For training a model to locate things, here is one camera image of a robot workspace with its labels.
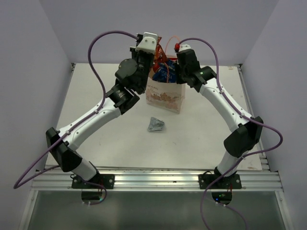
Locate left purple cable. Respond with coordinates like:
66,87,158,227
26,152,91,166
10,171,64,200
13,30,140,189

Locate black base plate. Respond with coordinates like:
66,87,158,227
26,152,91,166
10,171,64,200
198,173,242,189
70,173,115,189

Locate purple cable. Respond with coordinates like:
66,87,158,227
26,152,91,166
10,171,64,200
179,37,283,230
13,30,140,189

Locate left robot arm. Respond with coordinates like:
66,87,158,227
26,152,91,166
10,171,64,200
46,44,155,188

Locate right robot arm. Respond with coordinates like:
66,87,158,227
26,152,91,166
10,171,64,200
175,44,263,188

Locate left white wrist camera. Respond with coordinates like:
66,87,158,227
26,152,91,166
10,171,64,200
135,32,158,55

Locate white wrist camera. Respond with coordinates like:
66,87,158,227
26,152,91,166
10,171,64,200
135,32,158,55
174,44,191,53

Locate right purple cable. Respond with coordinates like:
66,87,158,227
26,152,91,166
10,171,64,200
179,37,283,230

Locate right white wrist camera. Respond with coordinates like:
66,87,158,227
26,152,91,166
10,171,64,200
174,44,191,53

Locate white paper bag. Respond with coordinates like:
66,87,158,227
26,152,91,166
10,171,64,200
145,55,186,114

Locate aluminium mounting rail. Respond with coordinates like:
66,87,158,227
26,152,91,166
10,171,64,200
31,168,283,192

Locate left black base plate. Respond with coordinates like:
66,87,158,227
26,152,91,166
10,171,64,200
70,173,115,189

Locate blue Kettle chip bag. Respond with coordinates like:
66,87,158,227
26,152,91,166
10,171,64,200
151,59,177,83

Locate silver foil snack packet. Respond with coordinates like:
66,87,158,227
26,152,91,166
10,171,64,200
147,117,165,132

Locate red Doritos chip bag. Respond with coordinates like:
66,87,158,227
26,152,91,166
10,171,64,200
152,36,168,72

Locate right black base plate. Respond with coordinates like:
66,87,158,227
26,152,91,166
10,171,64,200
198,173,242,189

